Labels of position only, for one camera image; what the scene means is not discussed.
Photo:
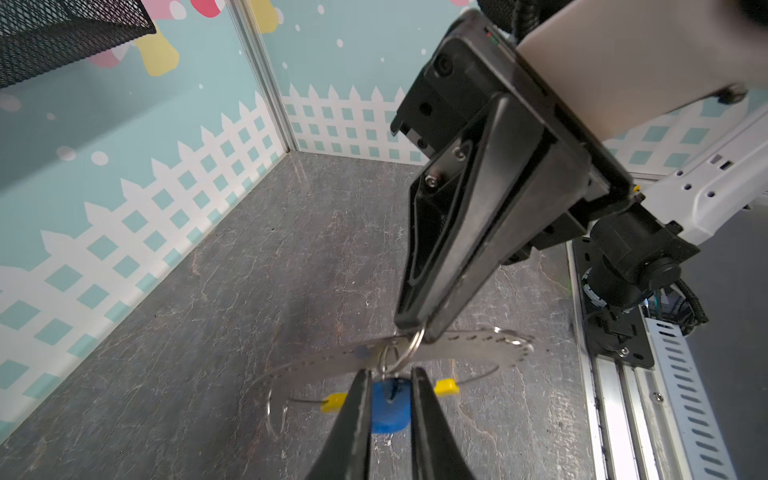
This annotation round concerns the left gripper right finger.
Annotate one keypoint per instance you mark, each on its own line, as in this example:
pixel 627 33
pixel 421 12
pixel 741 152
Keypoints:
pixel 434 451

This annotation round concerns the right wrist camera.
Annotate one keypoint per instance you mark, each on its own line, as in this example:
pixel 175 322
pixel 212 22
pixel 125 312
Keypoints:
pixel 619 64

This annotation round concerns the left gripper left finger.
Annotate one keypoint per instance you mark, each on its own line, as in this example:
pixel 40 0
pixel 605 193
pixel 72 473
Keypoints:
pixel 346 452

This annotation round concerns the metal curved keyring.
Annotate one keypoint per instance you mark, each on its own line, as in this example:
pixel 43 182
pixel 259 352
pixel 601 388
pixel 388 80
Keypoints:
pixel 491 350

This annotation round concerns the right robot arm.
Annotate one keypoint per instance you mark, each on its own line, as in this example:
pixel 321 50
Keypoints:
pixel 639 249

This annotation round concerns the black mesh wall basket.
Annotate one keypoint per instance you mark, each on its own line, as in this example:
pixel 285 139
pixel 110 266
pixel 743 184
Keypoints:
pixel 41 36

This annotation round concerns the white slotted cable duct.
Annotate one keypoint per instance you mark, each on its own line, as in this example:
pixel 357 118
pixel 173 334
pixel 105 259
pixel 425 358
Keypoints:
pixel 703 444

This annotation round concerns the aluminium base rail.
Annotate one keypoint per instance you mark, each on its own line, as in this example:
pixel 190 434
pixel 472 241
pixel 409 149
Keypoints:
pixel 632 425

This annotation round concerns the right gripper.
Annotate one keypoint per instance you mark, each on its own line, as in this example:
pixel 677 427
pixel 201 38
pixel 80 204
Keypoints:
pixel 510 167

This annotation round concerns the yellow key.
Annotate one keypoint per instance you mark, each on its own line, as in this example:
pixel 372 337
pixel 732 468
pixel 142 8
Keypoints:
pixel 334 402

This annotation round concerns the blue key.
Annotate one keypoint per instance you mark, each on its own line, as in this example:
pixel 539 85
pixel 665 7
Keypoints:
pixel 391 406

